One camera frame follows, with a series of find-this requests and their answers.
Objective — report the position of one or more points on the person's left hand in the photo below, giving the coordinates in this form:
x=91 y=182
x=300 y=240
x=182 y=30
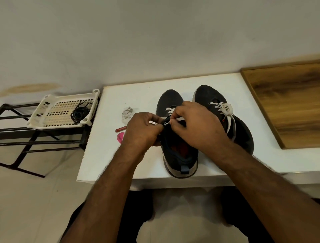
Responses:
x=140 y=132

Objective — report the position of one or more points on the person's right hand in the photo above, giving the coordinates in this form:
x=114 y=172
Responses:
x=202 y=127

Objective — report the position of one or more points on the grey shoelace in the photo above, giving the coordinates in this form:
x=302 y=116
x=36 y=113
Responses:
x=227 y=112

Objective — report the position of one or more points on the dark sneaker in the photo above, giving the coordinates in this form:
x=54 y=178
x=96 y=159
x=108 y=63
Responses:
x=207 y=95
x=177 y=157

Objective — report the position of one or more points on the black shoelace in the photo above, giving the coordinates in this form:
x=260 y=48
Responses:
x=80 y=114
x=86 y=105

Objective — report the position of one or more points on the person's left forearm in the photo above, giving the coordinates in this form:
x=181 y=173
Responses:
x=102 y=200

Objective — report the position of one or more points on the person's right forearm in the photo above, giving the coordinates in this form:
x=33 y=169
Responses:
x=272 y=195

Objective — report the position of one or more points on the small red stick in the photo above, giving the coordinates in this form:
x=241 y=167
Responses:
x=120 y=129

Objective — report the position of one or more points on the pink capped white bottle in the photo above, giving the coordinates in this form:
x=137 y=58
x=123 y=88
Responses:
x=120 y=137

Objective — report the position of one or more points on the crumpled white paper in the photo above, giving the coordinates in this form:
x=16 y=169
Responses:
x=127 y=114

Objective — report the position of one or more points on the white perforated plastic tray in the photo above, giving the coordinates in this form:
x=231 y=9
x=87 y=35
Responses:
x=55 y=112

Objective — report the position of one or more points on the wooden board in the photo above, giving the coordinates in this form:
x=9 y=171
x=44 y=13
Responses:
x=287 y=102

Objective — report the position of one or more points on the black metal rack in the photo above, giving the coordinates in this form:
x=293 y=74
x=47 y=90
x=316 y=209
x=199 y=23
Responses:
x=32 y=140

